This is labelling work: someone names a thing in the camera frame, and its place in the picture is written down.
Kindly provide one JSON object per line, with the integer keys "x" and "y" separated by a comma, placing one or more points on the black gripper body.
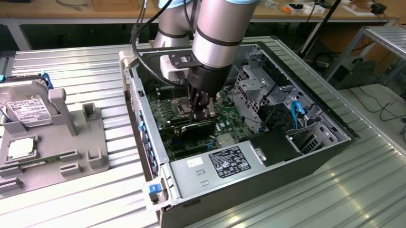
{"x": 207, "y": 78}

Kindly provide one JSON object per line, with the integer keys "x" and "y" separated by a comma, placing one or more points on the black graphics card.
{"x": 197, "y": 131}

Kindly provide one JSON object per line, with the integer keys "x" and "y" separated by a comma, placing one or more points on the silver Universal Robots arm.
{"x": 215, "y": 35}

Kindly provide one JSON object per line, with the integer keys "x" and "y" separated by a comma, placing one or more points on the CPU socket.
{"x": 182, "y": 107}

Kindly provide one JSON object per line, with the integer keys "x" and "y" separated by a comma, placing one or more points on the green motherboard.
{"x": 229, "y": 118}

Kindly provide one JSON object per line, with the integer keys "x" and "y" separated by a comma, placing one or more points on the silver chipset heatsink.
{"x": 227, "y": 139}

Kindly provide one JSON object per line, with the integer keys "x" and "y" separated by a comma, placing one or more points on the blue expansion slot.
{"x": 178, "y": 143}

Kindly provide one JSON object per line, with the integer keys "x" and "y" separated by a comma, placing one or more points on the silver metal disk bay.
{"x": 250, "y": 95}

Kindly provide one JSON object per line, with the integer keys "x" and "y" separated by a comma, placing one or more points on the black expansion slot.
{"x": 191, "y": 152}

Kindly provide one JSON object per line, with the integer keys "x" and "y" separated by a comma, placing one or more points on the black plastic shroud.
{"x": 273, "y": 147}

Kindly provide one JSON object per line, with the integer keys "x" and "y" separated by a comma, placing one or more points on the grey power supply unit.
{"x": 190, "y": 175}

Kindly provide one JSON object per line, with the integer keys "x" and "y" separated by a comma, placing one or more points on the blue case latch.
{"x": 154, "y": 189}

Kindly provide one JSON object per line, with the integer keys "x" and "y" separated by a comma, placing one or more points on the long wooden desk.
{"x": 285, "y": 14}

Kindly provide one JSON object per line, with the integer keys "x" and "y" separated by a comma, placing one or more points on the black open PC case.
{"x": 285, "y": 180}

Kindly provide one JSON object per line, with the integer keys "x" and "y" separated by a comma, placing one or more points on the white and orange box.
{"x": 305, "y": 9}

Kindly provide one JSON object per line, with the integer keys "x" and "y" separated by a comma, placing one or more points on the black stand pole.
{"x": 324, "y": 21}

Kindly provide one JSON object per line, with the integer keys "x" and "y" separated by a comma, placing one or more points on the black floor box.
{"x": 352, "y": 73}

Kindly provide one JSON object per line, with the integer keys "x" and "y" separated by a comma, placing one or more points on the grey parts rack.
{"x": 47, "y": 142}

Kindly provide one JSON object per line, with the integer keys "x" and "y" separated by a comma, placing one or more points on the silver hard disk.
{"x": 26, "y": 107}

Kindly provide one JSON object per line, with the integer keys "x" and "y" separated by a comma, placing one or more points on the white paper stack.
{"x": 357, "y": 9}

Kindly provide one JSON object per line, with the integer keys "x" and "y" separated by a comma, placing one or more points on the silver CPU chip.
{"x": 22, "y": 148}

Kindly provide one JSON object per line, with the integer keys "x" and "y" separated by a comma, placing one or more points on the black power adapter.
{"x": 378, "y": 8}

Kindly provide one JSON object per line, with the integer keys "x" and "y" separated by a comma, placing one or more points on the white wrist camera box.
{"x": 170, "y": 69}

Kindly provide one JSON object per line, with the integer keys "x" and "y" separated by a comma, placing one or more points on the blue disk bracket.
{"x": 44, "y": 79}

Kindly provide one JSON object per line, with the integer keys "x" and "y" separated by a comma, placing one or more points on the metal frame side table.
{"x": 390, "y": 38}

